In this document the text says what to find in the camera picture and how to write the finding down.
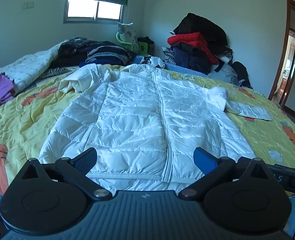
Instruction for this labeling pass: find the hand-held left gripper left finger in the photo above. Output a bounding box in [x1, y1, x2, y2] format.
[19, 148, 112, 202]

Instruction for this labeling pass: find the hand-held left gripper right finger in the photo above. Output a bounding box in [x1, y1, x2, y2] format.
[178, 147, 276, 201]

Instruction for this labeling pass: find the white puffer jacket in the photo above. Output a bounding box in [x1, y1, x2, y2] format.
[39, 64, 274, 191]

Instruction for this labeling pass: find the pile of dark clothes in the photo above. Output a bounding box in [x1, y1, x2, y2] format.
[78, 45, 138, 68]

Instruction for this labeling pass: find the yellow carrot print bedsheet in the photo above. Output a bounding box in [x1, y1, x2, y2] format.
[0, 64, 295, 196]

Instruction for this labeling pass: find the light blue plastic bag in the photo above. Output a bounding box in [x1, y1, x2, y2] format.
[207, 63, 239, 84]

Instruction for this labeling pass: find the zebra striped cloth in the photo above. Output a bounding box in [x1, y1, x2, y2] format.
[38, 67, 74, 80]

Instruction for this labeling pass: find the black bag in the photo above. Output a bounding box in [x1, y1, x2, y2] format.
[231, 61, 253, 89]

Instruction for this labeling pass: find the navy jacket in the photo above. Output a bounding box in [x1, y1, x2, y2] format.
[171, 42, 217, 75]

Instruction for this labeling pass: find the white printed quilt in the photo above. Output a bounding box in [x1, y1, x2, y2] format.
[0, 39, 71, 96]

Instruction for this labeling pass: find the black white printed cloth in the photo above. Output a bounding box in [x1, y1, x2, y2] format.
[138, 55, 166, 69]

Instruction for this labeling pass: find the checkered cloth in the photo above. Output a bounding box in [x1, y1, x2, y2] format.
[162, 46, 177, 64]

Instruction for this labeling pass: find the dark patterned garment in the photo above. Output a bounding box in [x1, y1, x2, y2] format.
[50, 37, 108, 68]

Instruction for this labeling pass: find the red jacket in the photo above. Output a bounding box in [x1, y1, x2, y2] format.
[167, 32, 219, 64]

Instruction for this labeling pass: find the green plastic chair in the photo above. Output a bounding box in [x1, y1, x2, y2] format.
[116, 31, 149, 56]

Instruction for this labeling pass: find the floral cushion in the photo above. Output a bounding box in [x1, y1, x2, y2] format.
[117, 22, 140, 52]

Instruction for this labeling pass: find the black jacket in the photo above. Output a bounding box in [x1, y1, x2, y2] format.
[173, 12, 229, 53]

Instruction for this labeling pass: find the window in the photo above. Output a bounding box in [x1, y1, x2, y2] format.
[63, 0, 124, 24]

